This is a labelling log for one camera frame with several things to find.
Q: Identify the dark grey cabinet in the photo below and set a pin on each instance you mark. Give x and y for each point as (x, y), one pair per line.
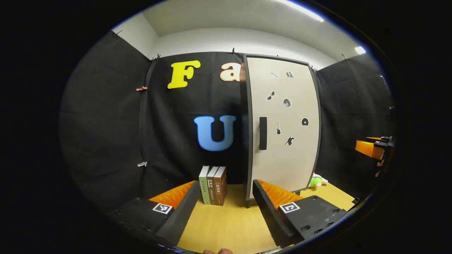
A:
(243, 158)

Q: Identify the dark brown book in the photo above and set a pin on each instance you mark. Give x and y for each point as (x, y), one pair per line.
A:
(220, 188)

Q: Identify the green book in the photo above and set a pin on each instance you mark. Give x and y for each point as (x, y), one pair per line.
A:
(204, 187)

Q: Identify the black backdrop cloth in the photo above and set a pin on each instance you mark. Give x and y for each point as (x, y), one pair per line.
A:
(106, 123)

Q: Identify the red backdrop clip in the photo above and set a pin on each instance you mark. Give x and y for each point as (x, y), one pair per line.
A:
(141, 88)

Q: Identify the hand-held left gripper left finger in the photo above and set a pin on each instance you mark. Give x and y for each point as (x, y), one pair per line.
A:
(178, 218)

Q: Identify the tan book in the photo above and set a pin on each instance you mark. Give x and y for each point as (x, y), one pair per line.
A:
(212, 190)

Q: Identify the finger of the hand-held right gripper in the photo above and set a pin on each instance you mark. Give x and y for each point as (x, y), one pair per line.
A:
(369, 149)
(384, 141)

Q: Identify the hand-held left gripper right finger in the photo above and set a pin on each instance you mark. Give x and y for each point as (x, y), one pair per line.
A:
(270, 215)

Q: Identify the small ceiling light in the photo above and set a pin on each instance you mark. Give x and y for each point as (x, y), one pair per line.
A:
(360, 50)

